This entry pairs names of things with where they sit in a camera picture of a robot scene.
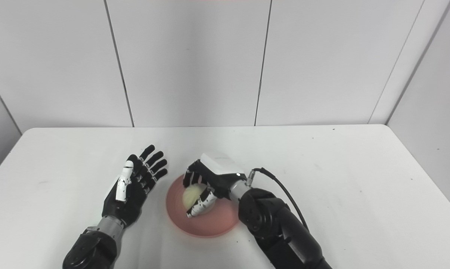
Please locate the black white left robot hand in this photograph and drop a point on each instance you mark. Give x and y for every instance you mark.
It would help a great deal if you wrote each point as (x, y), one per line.
(129, 194)

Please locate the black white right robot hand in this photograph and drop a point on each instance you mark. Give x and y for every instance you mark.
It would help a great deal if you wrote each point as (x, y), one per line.
(219, 173)

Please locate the white steamed bun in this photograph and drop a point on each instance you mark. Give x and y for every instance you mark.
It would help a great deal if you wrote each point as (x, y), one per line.
(192, 196)

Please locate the pink round plate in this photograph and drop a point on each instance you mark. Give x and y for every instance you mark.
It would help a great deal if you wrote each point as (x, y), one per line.
(210, 224)

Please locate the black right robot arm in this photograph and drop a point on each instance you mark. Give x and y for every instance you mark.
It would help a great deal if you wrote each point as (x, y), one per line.
(281, 231)

